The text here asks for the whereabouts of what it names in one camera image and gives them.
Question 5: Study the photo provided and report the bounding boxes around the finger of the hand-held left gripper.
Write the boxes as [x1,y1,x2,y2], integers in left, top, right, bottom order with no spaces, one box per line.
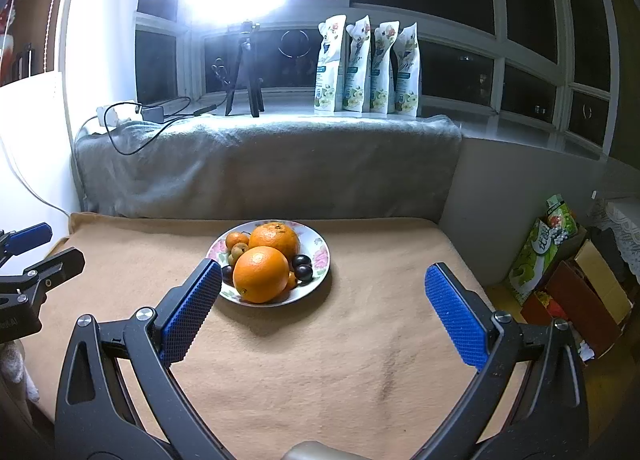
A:
[0,221,53,257]
[0,247,86,343]

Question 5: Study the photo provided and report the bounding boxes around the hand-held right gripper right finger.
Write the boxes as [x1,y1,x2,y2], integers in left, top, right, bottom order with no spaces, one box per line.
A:
[415,263,588,460]

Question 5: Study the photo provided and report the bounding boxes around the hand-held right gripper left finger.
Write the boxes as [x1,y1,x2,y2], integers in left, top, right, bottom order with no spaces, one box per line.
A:
[54,257,236,460]

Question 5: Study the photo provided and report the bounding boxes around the smooth orange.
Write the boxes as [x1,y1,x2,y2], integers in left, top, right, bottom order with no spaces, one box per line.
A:
[232,245,291,304]

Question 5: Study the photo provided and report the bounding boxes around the rough-skinned orange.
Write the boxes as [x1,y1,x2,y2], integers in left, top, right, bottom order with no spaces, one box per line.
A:
[248,221,302,261]

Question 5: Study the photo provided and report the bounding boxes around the white floral plate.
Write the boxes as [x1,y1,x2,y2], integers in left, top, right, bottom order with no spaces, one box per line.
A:
[206,219,332,308]

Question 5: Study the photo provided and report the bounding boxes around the green printed package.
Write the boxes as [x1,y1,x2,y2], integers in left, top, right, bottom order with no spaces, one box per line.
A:
[502,194,580,306]

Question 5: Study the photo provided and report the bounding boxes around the white board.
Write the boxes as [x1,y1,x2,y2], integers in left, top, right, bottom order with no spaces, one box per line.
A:
[0,71,81,251]

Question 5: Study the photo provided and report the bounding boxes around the white fuzzy cloth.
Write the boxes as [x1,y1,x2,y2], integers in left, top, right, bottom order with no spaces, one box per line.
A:
[0,340,40,403]

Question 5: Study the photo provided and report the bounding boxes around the red cardboard box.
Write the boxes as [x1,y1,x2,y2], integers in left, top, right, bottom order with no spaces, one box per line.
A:
[520,260,626,358]

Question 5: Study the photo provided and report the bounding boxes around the beige blanket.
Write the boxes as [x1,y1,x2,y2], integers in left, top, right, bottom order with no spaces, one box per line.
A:
[20,213,531,446]

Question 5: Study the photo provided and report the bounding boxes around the white power strip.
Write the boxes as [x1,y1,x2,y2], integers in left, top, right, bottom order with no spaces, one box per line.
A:
[96,100,142,127]

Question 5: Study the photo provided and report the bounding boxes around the tan cardboard box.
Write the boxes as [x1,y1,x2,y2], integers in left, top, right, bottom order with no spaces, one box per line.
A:
[572,227,633,326]

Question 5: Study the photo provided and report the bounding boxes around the grey blanket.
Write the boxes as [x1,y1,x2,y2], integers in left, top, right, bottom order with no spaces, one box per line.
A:
[74,115,462,221]

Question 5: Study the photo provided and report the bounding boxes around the white lace cloth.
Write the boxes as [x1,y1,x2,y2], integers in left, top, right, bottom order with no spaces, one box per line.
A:
[592,197,640,266]

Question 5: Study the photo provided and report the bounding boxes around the black scissors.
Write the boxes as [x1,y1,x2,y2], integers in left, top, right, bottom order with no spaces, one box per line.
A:
[211,60,233,88]

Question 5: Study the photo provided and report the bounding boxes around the white cable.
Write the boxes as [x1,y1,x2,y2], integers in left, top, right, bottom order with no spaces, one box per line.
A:
[0,130,71,216]

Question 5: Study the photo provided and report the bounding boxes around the black cable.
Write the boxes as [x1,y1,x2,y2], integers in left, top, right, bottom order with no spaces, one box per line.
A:
[107,96,218,156]

